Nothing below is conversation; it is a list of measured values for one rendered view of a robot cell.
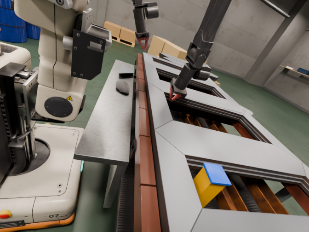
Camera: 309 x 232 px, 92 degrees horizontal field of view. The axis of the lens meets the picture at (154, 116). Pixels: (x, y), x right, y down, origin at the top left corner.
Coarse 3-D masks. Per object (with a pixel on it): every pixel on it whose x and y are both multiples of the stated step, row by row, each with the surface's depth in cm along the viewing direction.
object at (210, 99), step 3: (204, 93) 107; (207, 96) 104; (210, 96) 106; (207, 99) 98; (210, 99) 100; (213, 99) 103; (210, 102) 96; (213, 102) 98; (216, 102) 100; (216, 105) 95; (219, 105) 97
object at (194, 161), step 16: (144, 64) 117; (144, 80) 98; (192, 80) 128; (224, 112) 94; (256, 128) 87; (272, 144) 76; (192, 160) 48; (208, 160) 49; (160, 176) 37; (256, 176) 55; (272, 176) 57; (288, 176) 59; (304, 176) 61; (160, 192) 35; (160, 208) 33; (160, 224) 32
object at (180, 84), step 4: (180, 76) 65; (172, 80) 71; (176, 80) 68; (180, 80) 65; (184, 80) 65; (188, 80) 65; (176, 84) 68; (180, 84) 66; (184, 84) 66; (176, 88) 67; (180, 88) 68; (184, 88) 69; (176, 92) 66; (180, 92) 67; (184, 92) 68
